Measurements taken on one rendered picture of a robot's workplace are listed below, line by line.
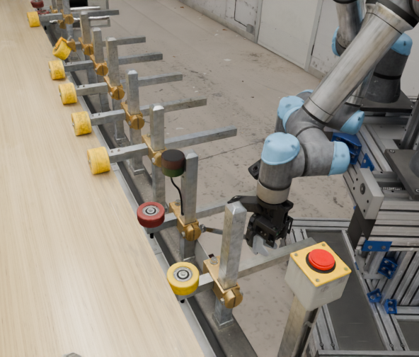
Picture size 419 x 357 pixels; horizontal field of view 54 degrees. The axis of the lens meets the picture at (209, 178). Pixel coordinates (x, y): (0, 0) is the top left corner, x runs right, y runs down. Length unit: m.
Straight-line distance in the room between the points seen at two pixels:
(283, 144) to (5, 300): 0.71
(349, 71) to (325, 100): 0.08
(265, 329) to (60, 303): 1.23
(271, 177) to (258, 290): 1.34
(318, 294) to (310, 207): 2.05
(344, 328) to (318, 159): 1.11
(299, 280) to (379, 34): 0.55
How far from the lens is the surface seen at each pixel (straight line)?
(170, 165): 1.05
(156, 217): 1.19
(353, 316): 1.96
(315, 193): 2.85
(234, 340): 1.20
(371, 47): 0.99
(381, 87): 1.67
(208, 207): 1.29
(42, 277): 1.10
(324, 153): 0.93
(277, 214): 0.97
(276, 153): 0.87
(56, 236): 1.19
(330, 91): 1.00
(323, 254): 0.69
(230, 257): 0.99
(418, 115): 1.59
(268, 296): 2.18
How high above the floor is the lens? 1.72
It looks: 37 degrees down
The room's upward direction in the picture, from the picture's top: 4 degrees clockwise
